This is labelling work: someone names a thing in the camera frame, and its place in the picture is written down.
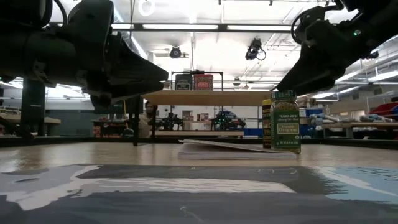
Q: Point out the wooden side bench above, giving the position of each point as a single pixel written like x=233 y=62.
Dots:
x=53 y=120

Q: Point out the black ceiling camera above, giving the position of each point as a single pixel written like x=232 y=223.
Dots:
x=372 y=55
x=253 y=49
x=175 y=52

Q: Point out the distant wooden table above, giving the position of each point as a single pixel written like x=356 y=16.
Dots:
x=211 y=133

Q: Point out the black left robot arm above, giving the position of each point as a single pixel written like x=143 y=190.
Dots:
x=31 y=56

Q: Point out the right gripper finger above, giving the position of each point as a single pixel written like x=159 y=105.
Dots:
x=311 y=70
x=314 y=87

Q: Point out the wooden shelf black metal legs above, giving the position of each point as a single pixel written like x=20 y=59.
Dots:
x=205 y=98

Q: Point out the distant black robot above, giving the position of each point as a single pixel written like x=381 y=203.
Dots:
x=170 y=121
x=227 y=123

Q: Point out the Acadia picture book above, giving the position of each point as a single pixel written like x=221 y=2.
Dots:
x=224 y=152

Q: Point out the tall black column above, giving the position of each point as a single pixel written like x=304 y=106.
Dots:
x=33 y=109

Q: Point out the person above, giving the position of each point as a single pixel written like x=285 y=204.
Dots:
x=147 y=119

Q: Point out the workbench with fabric rolls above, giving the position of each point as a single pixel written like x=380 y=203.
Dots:
x=357 y=125

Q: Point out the yellow-lid onion spice jar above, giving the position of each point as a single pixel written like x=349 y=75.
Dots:
x=266 y=124

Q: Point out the green-lid oregano glass jar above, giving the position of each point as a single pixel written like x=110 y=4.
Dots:
x=285 y=127

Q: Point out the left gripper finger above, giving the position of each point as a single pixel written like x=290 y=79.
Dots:
x=124 y=90
x=133 y=68

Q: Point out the black metal table frame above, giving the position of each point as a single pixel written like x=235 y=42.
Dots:
x=342 y=143

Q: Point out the dark green black pepper tin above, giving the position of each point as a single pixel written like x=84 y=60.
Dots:
x=183 y=82

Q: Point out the red smoked paprika tin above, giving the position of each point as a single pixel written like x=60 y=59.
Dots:
x=203 y=82

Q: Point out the blue storage bin shelf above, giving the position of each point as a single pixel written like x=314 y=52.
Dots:
x=311 y=130

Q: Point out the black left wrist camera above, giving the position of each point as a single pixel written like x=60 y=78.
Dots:
x=101 y=104

